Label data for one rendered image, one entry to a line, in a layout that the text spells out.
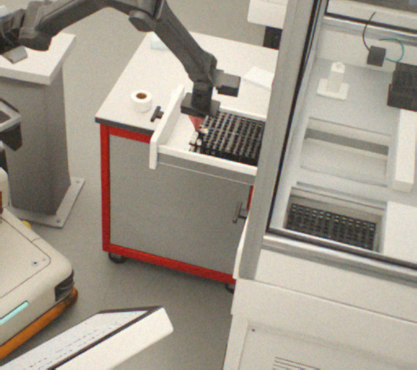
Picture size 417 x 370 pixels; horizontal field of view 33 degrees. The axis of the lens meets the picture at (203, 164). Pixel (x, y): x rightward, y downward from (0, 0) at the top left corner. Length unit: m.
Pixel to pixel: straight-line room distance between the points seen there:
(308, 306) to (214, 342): 1.04
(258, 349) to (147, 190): 0.85
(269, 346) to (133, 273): 1.11
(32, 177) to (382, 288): 1.71
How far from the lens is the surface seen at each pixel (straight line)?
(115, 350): 1.19
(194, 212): 2.46
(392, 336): 1.68
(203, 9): 4.46
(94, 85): 3.73
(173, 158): 1.98
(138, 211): 2.54
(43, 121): 2.67
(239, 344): 1.81
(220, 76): 1.86
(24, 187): 2.94
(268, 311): 1.68
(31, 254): 2.52
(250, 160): 2.00
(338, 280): 1.56
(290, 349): 1.80
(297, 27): 1.18
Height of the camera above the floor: 2.18
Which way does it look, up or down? 42 degrees down
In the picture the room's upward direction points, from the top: 6 degrees clockwise
